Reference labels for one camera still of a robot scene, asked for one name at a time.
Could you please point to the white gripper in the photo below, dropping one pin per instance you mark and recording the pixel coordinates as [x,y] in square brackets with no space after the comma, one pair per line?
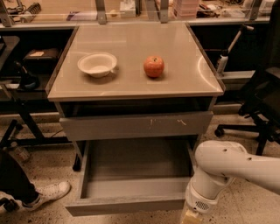
[198,200]

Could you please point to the black office chair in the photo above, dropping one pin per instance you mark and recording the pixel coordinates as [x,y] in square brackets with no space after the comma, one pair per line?
[261,94]

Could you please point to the white sneaker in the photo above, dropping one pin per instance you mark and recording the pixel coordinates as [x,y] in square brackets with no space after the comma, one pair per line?
[48,194]

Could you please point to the grey drawer cabinet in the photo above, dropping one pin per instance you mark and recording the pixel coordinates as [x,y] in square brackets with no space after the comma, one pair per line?
[187,84]

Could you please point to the pink plastic container stack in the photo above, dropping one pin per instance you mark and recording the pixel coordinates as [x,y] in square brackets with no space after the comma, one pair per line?
[185,8]

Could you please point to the black trouser leg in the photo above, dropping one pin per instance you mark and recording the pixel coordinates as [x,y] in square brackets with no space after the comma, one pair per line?
[14,181]

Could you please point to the white box on shelf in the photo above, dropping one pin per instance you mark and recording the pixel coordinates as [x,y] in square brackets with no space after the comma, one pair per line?
[127,9]

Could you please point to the black table frame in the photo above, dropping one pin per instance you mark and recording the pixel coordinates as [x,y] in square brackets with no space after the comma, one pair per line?
[25,108]

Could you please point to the grey drawer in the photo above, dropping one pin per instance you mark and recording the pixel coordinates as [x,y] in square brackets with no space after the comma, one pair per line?
[134,126]
[122,176]

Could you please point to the white paper bowl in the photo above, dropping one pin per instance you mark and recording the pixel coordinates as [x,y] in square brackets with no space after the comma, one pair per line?
[97,64]

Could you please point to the red apple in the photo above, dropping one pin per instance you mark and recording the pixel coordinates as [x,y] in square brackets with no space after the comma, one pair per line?
[153,66]

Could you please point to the white and black tool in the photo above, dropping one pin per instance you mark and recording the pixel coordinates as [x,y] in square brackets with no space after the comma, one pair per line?
[223,59]

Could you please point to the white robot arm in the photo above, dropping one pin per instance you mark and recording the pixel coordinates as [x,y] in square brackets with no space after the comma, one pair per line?
[218,164]

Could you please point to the black box with label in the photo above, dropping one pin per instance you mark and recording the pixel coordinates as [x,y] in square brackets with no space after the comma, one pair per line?
[41,61]

